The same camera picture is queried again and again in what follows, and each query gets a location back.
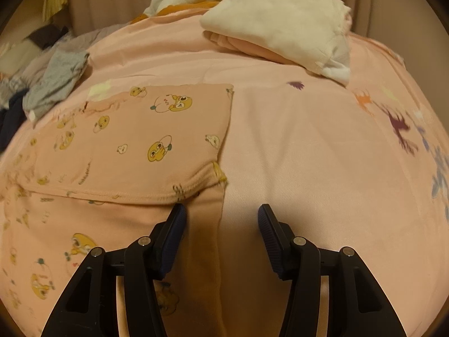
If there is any orange cloth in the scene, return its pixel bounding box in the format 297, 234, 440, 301
131, 2, 220, 23

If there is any navy cloth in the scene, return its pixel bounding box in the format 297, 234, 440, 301
0, 89, 30, 151

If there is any pink cartoon print garment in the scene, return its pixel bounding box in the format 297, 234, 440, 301
0, 83, 235, 337

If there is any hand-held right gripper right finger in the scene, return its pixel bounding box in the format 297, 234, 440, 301
258, 204, 407, 337

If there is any beige curtain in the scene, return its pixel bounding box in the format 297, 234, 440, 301
67, 0, 421, 37

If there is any pink animal print blanket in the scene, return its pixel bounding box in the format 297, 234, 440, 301
0, 5, 449, 337

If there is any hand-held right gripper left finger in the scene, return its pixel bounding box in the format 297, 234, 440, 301
40, 204, 187, 337

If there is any grey cloth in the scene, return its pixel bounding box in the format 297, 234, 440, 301
23, 50, 90, 122

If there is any dark brown cloth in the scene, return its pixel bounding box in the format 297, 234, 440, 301
28, 24, 69, 48

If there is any white folded cloth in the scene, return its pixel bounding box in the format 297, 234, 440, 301
201, 0, 352, 85

